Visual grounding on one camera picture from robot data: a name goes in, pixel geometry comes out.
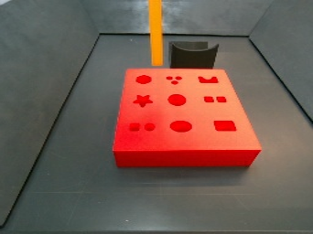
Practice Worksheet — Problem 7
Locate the dark curved holder block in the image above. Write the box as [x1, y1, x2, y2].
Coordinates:
[169, 41, 219, 69]

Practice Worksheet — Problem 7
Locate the red shape-sorter block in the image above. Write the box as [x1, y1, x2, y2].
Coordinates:
[112, 69, 262, 167]

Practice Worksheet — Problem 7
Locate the orange square-circle peg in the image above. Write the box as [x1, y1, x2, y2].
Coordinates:
[149, 0, 163, 66]

